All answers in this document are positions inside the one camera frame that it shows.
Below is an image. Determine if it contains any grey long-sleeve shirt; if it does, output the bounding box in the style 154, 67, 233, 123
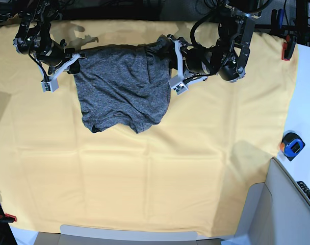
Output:
74, 35, 172, 133

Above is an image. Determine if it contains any red black clamp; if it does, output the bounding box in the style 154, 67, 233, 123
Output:
281, 35, 297, 61
0, 214, 17, 223

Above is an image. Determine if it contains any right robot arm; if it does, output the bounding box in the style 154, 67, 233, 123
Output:
13, 0, 85, 83

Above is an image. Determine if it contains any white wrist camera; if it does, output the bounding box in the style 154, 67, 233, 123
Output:
169, 76, 188, 95
41, 79, 59, 92

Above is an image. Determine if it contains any red black clamp right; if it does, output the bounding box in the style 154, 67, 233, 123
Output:
281, 35, 297, 61

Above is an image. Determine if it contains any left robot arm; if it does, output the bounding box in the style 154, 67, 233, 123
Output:
165, 1, 267, 88

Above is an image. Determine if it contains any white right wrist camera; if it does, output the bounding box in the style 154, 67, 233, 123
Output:
41, 79, 59, 92

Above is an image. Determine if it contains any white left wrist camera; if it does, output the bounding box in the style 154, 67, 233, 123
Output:
169, 76, 188, 95

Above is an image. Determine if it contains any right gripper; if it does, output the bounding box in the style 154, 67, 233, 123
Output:
48, 53, 86, 81

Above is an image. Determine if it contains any yellow table cloth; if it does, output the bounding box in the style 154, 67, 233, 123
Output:
0, 25, 299, 237

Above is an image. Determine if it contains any blue black tape measure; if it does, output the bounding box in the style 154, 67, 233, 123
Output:
280, 131, 305, 161

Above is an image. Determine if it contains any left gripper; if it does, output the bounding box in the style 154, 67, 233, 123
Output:
156, 34, 209, 83

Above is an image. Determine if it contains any black textured handle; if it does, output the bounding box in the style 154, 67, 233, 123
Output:
297, 181, 310, 200

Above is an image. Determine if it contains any red black clamp left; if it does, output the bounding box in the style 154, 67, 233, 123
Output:
0, 214, 17, 223

